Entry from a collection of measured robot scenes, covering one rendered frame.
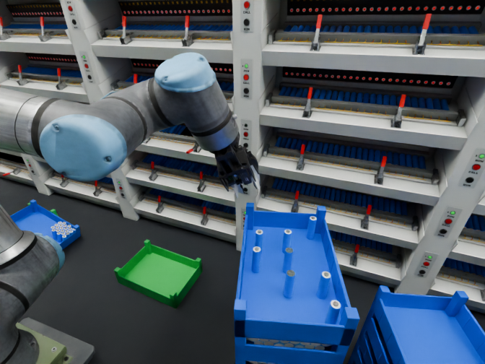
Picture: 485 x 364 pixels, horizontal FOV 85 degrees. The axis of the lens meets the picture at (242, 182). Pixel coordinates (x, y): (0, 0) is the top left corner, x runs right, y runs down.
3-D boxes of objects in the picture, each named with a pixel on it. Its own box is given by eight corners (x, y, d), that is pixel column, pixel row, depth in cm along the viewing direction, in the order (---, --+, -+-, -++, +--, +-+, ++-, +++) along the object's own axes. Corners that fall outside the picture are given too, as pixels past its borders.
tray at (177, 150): (236, 169, 108) (233, 151, 101) (119, 146, 127) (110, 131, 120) (252, 139, 121) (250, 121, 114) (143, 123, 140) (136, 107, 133)
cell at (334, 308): (335, 331, 48) (342, 308, 44) (325, 329, 48) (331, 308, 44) (333, 321, 49) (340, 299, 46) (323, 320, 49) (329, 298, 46)
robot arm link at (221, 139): (189, 116, 56) (231, 98, 54) (199, 133, 59) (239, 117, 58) (190, 143, 50) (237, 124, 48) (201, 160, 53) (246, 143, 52)
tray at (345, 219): (414, 250, 97) (429, 229, 87) (256, 212, 116) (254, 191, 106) (411, 207, 109) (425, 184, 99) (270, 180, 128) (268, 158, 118)
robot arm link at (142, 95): (75, 107, 43) (140, 82, 40) (110, 91, 53) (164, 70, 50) (107, 157, 48) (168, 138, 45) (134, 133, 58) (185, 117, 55)
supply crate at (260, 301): (350, 346, 46) (361, 318, 42) (234, 336, 47) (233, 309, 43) (320, 230, 71) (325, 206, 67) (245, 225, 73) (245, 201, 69)
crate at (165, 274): (203, 271, 119) (201, 258, 115) (175, 309, 103) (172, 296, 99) (149, 250, 130) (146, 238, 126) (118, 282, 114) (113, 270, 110)
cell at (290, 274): (286, 276, 50) (283, 298, 53) (296, 277, 50) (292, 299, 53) (286, 269, 52) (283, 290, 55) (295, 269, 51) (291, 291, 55)
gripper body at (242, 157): (227, 193, 62) (205, 159, 53) (223, 168, 67) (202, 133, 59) (258, 183, 61) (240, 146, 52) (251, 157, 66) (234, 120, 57)
